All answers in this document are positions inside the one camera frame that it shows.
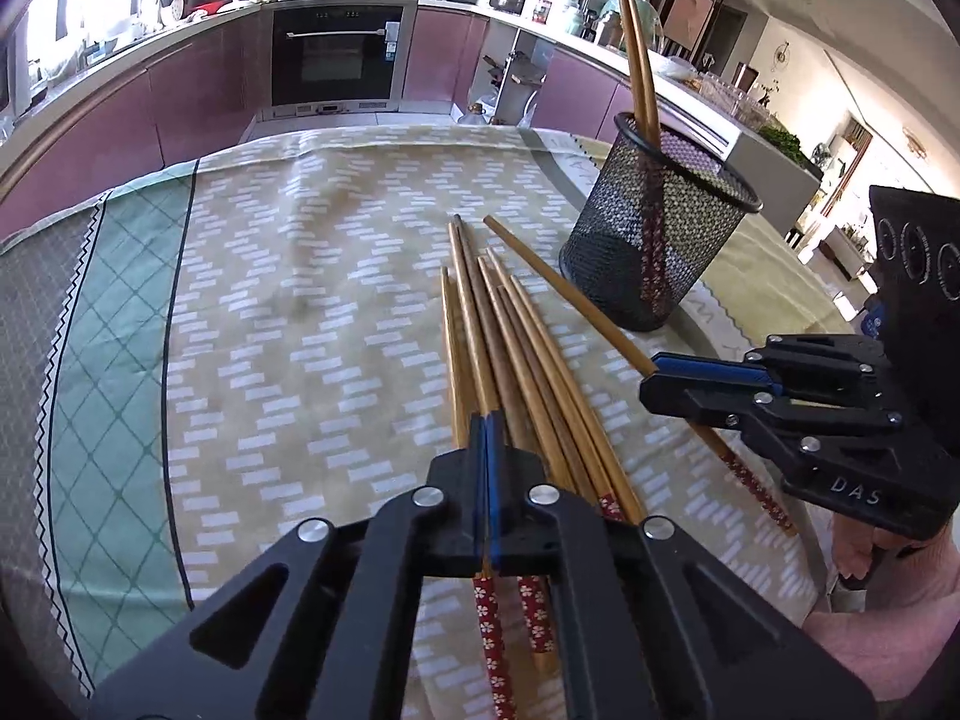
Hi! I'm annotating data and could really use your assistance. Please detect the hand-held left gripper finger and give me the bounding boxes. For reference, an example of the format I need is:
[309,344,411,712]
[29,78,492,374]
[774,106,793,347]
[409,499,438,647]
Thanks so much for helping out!
[90,412,492,720]
[487,414,878,720]

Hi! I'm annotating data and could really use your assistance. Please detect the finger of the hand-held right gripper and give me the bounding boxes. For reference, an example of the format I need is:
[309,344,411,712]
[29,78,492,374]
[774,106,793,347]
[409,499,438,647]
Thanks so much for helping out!
[639,375,960,539]
[651,335,893,410]

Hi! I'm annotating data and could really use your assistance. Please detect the bunch of wooden chopsticks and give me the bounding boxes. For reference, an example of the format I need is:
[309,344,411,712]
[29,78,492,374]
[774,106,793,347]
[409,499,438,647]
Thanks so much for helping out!
[439,216,650,680]

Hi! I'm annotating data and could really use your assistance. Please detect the black mesh utensil holder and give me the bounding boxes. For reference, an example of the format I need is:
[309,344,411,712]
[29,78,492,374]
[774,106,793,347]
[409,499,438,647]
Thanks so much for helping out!
[559,112,764,332]

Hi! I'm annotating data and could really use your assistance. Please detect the wooden chopstick floral handle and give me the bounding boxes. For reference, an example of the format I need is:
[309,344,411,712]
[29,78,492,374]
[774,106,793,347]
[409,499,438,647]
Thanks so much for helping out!
[482,214,797,537]
[607,0,662,316]
[448,216,520,720]
[624,0,674,312]

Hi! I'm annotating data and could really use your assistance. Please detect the person's right forearm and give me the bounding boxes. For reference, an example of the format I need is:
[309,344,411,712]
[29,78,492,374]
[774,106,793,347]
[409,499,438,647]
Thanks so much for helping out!
[806,600,960,695]

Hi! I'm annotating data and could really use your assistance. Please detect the person's right hand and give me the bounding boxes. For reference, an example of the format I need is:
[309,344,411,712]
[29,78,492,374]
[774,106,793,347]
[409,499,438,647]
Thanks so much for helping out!
[831,519,960,602]

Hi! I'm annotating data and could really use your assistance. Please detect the green potted plant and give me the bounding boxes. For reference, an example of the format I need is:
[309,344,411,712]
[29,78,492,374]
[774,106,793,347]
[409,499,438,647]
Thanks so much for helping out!
[757,124,815,162]

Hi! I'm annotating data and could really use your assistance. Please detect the patterned patchwork tablecloth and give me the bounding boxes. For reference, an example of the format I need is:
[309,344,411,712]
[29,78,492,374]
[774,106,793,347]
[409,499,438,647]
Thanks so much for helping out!
[0,124,886,720]

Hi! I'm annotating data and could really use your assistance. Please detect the green glass jar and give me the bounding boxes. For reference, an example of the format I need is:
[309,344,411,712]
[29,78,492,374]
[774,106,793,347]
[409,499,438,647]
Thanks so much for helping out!
[598,0,665,55]

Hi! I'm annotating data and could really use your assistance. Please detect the built-in black oven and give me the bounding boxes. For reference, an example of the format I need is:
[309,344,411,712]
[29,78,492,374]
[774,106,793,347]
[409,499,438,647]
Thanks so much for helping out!
[270,1,407,110]

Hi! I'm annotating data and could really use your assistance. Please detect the pink kitchen cabinets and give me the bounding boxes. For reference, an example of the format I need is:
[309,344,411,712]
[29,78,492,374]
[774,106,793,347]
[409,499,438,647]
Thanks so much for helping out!
[0,0,751,241]

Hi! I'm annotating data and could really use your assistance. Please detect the framed wall picture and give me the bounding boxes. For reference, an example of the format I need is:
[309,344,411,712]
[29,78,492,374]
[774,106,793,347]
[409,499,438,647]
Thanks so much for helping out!
[664,0,715,40]

